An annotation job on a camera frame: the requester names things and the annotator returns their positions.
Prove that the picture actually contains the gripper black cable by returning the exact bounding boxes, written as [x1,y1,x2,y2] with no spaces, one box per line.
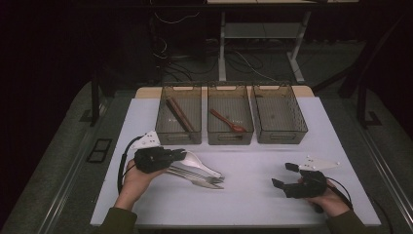
[116,136,145,195]
[325,176,355,211]

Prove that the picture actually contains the metal rail strip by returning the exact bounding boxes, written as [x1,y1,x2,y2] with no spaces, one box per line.
[354,123,413,225]
[40,97,110,234]

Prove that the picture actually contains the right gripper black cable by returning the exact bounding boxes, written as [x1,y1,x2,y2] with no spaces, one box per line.
[325,176,355,211]

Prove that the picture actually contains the brown wooden spoon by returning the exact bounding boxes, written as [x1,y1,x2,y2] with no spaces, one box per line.
[208,107,247,134]

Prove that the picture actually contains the person's right hand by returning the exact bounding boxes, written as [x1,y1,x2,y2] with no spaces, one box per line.
[296,176,354,218]

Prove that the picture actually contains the white table sheet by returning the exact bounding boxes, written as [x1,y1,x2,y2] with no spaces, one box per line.
[90,97,382,227]

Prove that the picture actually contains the person's left hand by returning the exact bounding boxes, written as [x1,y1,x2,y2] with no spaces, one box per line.
[113,158,169,213]

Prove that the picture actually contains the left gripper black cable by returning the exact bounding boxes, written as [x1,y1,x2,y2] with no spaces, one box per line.
[116,136,145,195]

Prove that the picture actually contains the brown wooden chopstick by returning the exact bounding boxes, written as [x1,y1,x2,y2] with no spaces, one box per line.
[169,97,193,133]
[172,97,197,133]

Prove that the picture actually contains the translucent brown plastic bin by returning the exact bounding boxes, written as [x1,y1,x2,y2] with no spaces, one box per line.
[206,83,255,146]
[154,83,203,146]
[251,83,309,145]

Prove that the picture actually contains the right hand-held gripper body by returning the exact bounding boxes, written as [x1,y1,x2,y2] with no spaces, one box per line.
[283,155,341,199]

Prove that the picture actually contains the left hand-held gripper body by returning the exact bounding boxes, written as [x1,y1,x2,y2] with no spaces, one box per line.
[131,130,173,175]

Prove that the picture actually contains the white desk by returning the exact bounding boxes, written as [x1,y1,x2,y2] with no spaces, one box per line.
[206,0,359,84]

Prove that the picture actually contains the black rectangular frame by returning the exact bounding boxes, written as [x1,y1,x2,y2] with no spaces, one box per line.
[86,137,114,164]

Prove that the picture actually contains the thin black cable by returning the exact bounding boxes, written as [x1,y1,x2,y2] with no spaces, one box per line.
[366,194,395,234]

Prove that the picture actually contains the white plastic spoon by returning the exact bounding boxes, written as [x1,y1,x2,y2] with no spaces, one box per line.
[176,150,225,179]

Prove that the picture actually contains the tangled black cables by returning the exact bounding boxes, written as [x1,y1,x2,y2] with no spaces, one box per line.
[152,32,277,83]

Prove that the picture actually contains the thin white cable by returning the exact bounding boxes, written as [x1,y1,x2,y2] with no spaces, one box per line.
[233,50,278,82]

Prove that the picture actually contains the black metal stand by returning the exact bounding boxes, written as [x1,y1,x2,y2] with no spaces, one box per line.
[79,69,115,128]
[312,13,413,130]

